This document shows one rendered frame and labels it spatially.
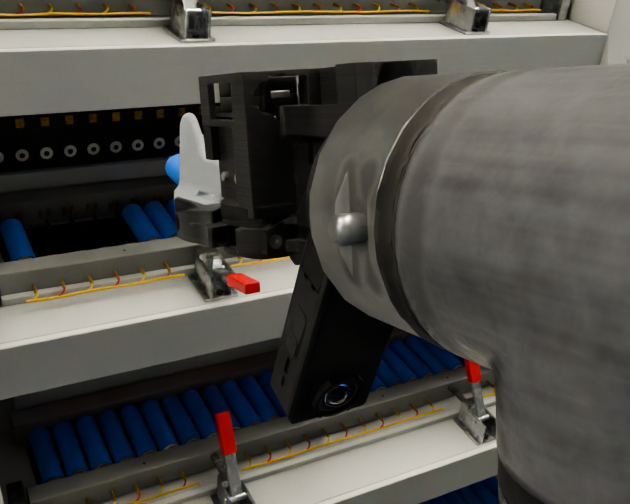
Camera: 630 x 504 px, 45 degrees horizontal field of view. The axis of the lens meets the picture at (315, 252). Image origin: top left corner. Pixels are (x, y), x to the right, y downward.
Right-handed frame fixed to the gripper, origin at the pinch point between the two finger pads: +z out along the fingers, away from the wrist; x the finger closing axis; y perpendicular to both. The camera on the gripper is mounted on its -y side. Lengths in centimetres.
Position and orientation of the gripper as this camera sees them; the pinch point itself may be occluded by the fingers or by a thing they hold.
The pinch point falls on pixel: (213, 201)
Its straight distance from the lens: 46.7
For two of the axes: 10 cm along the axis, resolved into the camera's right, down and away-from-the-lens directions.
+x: -8.8, 1.5, -4.6
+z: -4.8, -1.6, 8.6
